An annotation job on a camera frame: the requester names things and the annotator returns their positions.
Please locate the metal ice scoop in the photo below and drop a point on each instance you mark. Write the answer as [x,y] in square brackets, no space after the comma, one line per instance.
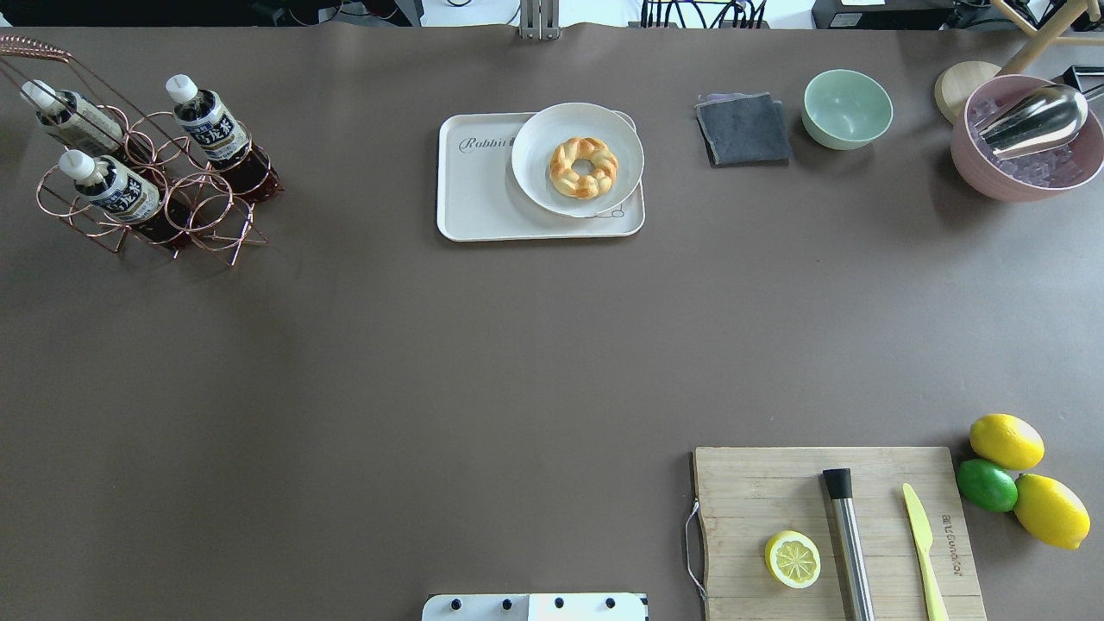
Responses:
[1048,117]

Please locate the pink bowl with ice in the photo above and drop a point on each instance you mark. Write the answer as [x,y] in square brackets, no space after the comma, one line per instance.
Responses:
[1023,179]

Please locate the white round plate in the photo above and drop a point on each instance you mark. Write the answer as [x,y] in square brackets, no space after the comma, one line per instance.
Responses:
[539,136]

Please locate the white rectangular tray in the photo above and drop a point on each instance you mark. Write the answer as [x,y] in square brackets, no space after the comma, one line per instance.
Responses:
[478,199]

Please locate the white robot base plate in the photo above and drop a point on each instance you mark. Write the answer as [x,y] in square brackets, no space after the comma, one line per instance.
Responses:
[537,606]

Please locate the green lime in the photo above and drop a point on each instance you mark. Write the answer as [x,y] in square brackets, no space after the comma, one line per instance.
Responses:
[986,485]

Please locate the wooden round stand base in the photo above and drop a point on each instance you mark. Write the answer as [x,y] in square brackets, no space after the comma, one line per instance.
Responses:
[954,86]

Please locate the steel muddler black tip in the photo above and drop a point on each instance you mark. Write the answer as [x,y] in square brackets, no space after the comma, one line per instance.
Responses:
[838,483]

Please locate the whole lemon lower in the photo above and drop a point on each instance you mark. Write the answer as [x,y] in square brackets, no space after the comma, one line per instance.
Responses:
[1051,512]

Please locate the copper wire bottle rack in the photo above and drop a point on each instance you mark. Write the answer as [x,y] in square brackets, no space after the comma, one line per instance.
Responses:
[221,222]

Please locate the braided ring bread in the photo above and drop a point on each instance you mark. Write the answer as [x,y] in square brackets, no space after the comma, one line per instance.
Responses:
[583,168]

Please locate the whole lemon upper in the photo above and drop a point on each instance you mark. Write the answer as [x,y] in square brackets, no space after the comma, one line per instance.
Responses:
[1006,440]

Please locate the wooden cutting board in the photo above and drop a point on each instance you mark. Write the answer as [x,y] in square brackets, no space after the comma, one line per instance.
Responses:
[746,495]

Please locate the tea bottle right rack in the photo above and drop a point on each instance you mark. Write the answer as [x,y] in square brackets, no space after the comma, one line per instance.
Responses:
[227,145]

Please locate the grey folded cloth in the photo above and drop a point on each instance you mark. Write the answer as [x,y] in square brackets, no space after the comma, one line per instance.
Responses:
[743,128]

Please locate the tea bottle rear left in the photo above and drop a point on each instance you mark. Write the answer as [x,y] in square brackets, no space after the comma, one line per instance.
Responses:
[78,124]

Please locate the lemon half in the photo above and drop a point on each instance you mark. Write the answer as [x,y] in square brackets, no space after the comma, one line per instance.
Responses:
[793,559]

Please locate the whole lemon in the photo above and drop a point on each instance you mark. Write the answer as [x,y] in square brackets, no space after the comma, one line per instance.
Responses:
[1051,512]
[1006,440]

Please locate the yellow plastic knife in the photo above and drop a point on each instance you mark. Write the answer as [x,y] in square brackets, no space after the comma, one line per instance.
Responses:
[923,541]

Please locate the green ceramic bowl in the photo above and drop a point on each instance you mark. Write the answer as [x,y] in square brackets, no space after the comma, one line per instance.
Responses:
[845,109]

